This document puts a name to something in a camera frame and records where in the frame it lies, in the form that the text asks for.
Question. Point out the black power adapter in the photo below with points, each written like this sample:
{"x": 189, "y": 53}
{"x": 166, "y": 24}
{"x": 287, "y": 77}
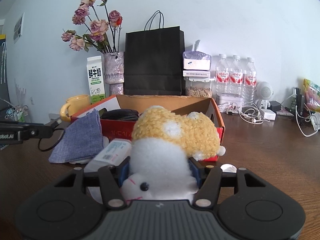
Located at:
{"x": 274, "y": 106}

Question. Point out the middle water bottle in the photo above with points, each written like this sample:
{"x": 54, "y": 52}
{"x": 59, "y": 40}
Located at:
{"x": 236, "y": 76}

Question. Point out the right water bottle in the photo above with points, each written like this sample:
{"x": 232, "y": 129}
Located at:
{"x": 250, "y": 81}

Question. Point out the translucent plastic bottle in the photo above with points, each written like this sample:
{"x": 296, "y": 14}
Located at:
{"x": 113, "y": 154}

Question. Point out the black paper shopping bag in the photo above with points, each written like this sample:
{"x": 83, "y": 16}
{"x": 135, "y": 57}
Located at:
{"x": 153, "y": 62}

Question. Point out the black phone stand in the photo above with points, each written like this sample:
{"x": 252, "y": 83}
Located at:
{"x": 296, "y": 102}

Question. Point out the white milk carton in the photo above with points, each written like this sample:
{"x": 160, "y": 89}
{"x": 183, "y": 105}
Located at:
{"x": 95, "y": 79}

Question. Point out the purple textured vase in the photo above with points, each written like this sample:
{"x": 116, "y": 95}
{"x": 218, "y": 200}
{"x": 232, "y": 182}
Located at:
{"x": 114, "y": 72}

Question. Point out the white robot figurine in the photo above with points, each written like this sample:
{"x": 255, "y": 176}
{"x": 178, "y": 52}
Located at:
{"x": 264, "y": 93}

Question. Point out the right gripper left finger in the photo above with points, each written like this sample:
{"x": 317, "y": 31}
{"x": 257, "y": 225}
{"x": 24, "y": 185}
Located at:
{"x": 74, "y": 205}

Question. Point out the yellow snack bag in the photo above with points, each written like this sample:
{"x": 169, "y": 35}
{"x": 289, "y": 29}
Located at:
{"x": 311, "y": 93}

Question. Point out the white floral tin box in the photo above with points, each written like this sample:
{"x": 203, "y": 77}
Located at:
{"x": 229, "y": 103}

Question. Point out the red pumpkin cardboard box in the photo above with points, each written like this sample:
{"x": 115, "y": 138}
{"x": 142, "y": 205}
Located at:
{"x": 194, "y": 124}

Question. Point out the yellow white plush toy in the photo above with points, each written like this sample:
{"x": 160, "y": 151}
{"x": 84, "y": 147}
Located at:
{"x": 159, "y": 170}

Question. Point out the dark navy pouch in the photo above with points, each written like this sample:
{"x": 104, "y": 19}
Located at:
{"x": 120, "y": 114}

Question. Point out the water bottle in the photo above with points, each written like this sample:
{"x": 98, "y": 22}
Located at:
{"x": 222, "y": 74}
{"x": 250, "y": 81}
{"x": 236, "y": 76}

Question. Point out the clear seed container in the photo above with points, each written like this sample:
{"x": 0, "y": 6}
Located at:
{"x": 200, "y": 87}

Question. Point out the white flat box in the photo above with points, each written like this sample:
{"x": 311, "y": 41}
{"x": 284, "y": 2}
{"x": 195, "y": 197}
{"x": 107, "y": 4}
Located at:
{"x": 196, "y": 73}

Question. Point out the yellow ceramic mug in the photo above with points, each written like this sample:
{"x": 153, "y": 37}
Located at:
{"x": 73, "y": 105}

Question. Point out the white wired earphones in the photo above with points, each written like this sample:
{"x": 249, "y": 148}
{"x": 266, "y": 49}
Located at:
{"x": 250, "y": 113}

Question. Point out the white charger block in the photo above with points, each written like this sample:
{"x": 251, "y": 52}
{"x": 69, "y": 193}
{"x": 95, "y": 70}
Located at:
{"x": 268, "y": 114}

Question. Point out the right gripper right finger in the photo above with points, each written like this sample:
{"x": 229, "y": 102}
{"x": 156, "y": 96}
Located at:
{"x": 242, "y": 205}

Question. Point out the left water bottle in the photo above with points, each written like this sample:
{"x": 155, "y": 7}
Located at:
{"x": 222, "y": 74}

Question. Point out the dried pink rose bouquet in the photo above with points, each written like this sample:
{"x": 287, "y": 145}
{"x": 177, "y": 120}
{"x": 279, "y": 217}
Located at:
{"x": 103, "y": 28}

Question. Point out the blue denim pouch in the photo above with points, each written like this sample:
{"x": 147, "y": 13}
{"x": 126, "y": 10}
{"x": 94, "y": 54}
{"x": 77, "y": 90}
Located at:
{"x": 82, "y": 140}

